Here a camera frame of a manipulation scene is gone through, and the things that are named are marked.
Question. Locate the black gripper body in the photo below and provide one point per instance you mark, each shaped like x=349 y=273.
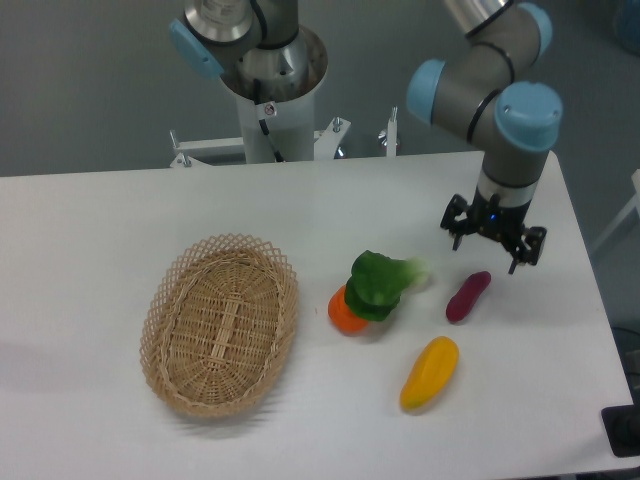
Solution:
x=495 y=222

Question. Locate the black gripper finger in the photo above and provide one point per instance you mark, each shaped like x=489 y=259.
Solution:
x=526 y=248
x=455 y=220

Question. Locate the purple sweet potato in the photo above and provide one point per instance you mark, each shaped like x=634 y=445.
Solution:
x=462 y=302

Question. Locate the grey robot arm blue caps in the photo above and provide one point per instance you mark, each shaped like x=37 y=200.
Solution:
x=480 y=98

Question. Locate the green bok choy toy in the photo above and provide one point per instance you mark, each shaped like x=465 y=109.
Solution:
x=377 y=283

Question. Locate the yellow mango toy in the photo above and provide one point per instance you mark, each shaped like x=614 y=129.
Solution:
x=430 y=374

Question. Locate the orange toy vegetable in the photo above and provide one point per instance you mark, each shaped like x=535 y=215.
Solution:
x=341 y=315

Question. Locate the black device at table edge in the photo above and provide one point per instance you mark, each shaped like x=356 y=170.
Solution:
x=622 y=429

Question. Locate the oval wicker basket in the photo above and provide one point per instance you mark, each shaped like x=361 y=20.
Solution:
x=220 y=326

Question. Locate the white frame at right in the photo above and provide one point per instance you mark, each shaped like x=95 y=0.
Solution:
x=620 y=225

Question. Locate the white metal base frame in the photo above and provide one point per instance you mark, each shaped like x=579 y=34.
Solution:
x=260 y=145

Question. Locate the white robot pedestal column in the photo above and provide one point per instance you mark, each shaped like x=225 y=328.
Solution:
x=280 y=82

